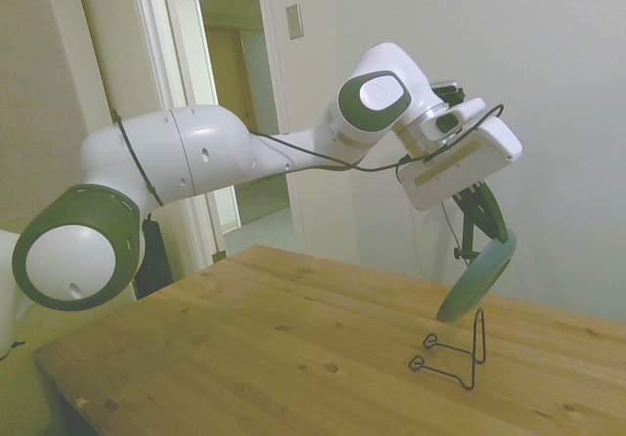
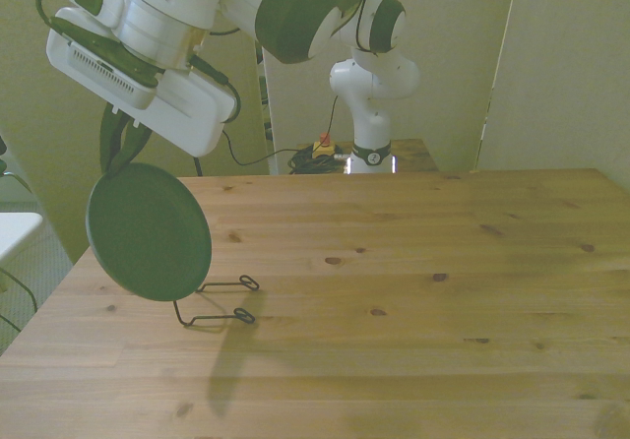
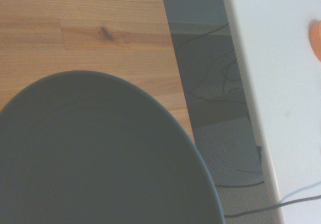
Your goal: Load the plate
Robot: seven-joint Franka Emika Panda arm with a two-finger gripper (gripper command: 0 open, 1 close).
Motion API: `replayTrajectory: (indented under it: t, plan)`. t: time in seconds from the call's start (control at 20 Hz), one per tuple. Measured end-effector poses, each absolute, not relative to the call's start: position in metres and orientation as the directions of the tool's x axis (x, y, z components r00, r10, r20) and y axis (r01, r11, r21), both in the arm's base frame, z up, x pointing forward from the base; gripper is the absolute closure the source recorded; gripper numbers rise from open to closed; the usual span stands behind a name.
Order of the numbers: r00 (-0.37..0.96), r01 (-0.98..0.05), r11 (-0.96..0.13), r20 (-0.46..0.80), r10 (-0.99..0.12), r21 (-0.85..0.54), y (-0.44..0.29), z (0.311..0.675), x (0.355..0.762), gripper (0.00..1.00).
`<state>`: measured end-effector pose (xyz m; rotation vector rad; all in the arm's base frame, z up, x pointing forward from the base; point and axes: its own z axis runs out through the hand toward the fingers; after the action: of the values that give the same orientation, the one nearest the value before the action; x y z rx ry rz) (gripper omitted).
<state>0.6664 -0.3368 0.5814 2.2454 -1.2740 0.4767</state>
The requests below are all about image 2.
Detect dark green round plate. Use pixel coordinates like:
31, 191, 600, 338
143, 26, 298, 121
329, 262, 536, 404
85, 161, 213, 303

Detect yellow emergency stop box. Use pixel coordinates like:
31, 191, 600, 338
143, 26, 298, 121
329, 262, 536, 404
312, 132, 337, 158

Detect white side table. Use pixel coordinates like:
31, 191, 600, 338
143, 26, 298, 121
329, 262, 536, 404
0, 212, 44, 266

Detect long black floor cable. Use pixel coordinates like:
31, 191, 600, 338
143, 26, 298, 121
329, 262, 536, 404
220, 128, 316, 167

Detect black gripper connector cable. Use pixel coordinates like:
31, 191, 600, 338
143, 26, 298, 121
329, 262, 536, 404
188, 53, 243, 124

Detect beige room divider panel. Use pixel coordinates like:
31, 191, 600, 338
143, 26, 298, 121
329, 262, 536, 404
477, 0, 630, 184

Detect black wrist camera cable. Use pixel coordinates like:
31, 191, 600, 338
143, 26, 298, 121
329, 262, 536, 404
34, 0, 75, 41

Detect thin dark floor cable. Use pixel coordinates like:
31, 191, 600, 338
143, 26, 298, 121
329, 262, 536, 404
0, 266, 40, 335

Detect coiled dark cable bundle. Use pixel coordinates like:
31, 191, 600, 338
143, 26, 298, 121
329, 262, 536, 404
287, 146, 353, 175

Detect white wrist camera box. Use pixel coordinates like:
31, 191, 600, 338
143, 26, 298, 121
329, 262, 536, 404
48, 15, 164, 111

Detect thin emergency stop cable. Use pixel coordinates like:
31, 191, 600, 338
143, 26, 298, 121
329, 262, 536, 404
323, 94, 341, 136

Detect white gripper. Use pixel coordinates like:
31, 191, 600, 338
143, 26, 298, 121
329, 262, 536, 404
46, 8, 236, 174

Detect black wire plate stand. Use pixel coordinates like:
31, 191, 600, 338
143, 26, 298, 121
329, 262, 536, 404
171, 275, 261, 329

